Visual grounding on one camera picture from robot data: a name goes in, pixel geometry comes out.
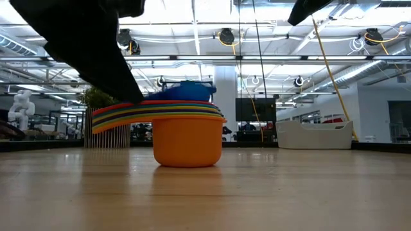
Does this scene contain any white robot figure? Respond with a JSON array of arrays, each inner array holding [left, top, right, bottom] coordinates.
[[7, 89, 36, 132]]

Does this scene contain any black aluminium frame rail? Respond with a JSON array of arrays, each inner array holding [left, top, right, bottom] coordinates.
[[0, 139, 411, 154]]

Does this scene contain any teal measuring cup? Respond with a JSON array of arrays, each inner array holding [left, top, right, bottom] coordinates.
[[92, 102, 220, 121]]

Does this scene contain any navy measuring cup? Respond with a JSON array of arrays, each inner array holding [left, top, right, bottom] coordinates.
[[92, 108, 224, 128]]

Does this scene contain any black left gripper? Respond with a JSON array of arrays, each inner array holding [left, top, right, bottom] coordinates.
[[9, 0, 146, 105]]

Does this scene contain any small blue measuring cup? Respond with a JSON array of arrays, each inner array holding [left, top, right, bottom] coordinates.
[[144, 80, 218, 103]]

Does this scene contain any black ceiling cable reel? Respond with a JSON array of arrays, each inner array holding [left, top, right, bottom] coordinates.
[[364, 28, 385, 46], [117, 28, 141, 56], [218, 28, 236, 46]]

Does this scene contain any black monitor screen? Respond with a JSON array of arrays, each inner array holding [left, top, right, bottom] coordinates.
[[234, 97, 277, 123]]

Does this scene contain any yellow hanging cable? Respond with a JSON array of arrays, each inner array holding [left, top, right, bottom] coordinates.
[[311, 17, 360, 142]]

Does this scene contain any potted green plant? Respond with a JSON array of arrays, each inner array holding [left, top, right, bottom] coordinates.
[[76, 85, 132, 150]]

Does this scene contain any white building column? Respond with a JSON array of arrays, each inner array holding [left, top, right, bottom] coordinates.
[[213, 65, 239, 141]]

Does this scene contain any yellow measuring cup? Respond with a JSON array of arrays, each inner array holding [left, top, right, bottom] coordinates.
[[92, 105, 222, 124]]

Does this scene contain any orange measuring cup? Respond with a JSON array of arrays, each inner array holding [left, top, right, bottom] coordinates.
[[92, 114, 228, 169]]

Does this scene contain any green measuring cup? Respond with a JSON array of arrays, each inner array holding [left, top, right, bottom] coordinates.
[[92, 110, 225, 131]]

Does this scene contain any black hanging cable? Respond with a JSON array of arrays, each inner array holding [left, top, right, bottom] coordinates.
[[251, 0, 268, 99]]

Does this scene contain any long ceiling light bar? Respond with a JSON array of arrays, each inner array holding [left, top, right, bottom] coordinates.
[[0, 55, 411, 62]]

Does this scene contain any white plastic basket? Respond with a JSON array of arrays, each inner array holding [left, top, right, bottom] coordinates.
[[275, 120, 354, 150]]

